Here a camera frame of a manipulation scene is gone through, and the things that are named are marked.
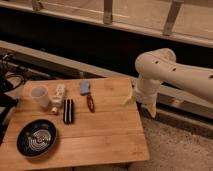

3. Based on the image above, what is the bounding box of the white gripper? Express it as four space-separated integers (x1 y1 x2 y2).
124 76 162 118

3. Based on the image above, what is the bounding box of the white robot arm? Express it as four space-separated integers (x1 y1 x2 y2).
125 48 213 118

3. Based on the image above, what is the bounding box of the blue sponge block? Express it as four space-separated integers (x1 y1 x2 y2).
80 80 90 96

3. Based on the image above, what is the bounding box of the black striped harmonica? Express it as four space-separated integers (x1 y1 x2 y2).
63 99 74 124

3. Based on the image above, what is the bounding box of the white plastic bottle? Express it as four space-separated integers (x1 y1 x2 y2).
51 84 66 115

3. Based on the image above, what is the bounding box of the translucent plastic cup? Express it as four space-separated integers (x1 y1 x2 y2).
30 86 50 108

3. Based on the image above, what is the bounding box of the dark patterned plate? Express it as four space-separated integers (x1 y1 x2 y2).
16 119 57 157

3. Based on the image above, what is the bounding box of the metal railing frame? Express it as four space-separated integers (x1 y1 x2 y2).
0 0 213 48

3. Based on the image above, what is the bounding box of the black equipment with cables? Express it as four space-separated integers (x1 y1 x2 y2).
0 53 25 145

